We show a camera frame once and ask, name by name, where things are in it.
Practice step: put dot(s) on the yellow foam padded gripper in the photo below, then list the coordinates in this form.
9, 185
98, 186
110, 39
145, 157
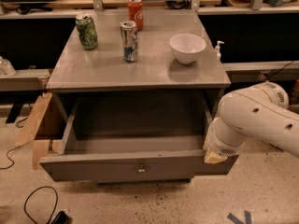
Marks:
221, 147

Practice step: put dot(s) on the grey top drawer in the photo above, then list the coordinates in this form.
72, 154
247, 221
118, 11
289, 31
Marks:
131, 138

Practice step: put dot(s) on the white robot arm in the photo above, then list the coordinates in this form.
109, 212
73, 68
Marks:
259, 111

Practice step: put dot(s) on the grey drawer cabinet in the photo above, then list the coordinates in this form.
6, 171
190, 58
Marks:
103, 71

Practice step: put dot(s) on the white pump bottle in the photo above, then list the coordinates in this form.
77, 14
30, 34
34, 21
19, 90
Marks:
218, 49

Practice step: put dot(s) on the white bowl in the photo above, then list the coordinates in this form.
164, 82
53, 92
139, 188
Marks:
186, 48

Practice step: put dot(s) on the silver blue energy can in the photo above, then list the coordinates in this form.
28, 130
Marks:
129, 41

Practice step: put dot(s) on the notched wooden block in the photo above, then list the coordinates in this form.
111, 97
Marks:
44, 148

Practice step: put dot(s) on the orange soda can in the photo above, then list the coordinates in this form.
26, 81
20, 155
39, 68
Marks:
135, 12

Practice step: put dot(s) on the green soda can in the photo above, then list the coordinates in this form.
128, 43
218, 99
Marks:
86, 31

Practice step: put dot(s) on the wooden plank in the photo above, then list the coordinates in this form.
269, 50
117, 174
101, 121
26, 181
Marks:
31, 126

